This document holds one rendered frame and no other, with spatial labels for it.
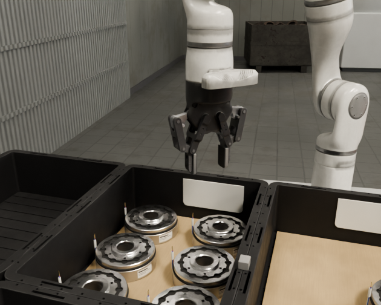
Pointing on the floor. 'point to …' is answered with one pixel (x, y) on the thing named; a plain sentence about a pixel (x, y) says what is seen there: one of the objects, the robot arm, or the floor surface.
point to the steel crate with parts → (277, 45)
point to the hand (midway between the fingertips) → (207, 161)
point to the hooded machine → (367, 37)
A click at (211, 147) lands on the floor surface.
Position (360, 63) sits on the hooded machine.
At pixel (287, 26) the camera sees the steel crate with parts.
